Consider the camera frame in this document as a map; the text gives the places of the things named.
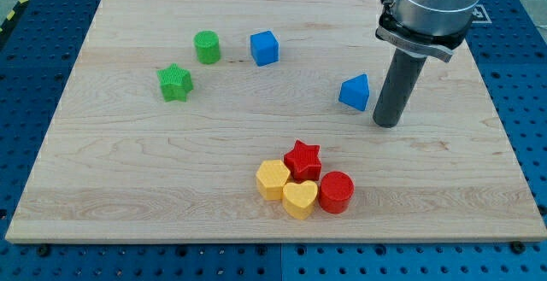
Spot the red cylinder block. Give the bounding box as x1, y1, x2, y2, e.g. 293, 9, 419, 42
319, 171, 355, 214

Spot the green cylinder block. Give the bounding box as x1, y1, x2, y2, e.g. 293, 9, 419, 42
193, 31, 221, 64

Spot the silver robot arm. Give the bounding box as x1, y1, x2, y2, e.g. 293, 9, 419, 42
375, 0, 479, 62

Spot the blue cube block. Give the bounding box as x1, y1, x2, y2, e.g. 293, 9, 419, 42
250, 31, 279, 67

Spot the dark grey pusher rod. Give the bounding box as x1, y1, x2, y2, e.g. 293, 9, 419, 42
373, 49, 426, 128

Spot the red star block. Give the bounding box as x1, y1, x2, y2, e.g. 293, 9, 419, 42
284, 139, 322, 181

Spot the yellow heart block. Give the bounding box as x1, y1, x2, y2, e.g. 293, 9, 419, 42
282, 180, 319, 220

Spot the yellow hexagon block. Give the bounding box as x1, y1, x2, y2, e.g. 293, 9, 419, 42
256, 160, 291, 201

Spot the green star block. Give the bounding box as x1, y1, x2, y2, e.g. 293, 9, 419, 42
156, 63, 193, 102

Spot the blue triangle block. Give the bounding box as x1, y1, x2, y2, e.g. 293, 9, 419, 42
338, 73, 370, 111

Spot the wooden board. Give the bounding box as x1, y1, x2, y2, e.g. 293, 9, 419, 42
6, 0, 546, 244

